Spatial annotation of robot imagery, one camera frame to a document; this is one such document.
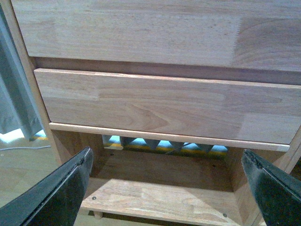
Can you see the upper wooden drawer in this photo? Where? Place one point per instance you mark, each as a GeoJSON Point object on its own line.
{"type": "Point", "coordinates": [255, 34]}

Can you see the lower wooden drawer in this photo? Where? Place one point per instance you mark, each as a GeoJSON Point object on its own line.
{"type": "Point", "coordinates": [248, 111]}

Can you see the wooden shelf cabinet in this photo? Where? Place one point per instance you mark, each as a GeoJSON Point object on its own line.
{"type": "Point", "coordinates": [178, 178]}

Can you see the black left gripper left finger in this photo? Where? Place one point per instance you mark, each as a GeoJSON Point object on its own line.
{"type": "Point", "coordinates": [56, 199]}

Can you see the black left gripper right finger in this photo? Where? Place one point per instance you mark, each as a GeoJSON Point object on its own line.
{"type": "Point", "coordinates": [277, 194]}

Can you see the wooden drawer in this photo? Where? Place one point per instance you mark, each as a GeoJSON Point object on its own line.
{"type": "Point", "coordinates": [255, 34]}
{"type": "Point", "coordinates": [248, 111]}

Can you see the grey curtain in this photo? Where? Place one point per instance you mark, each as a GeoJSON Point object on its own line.
{"type": "Point", "coordinates": [17, 106]}

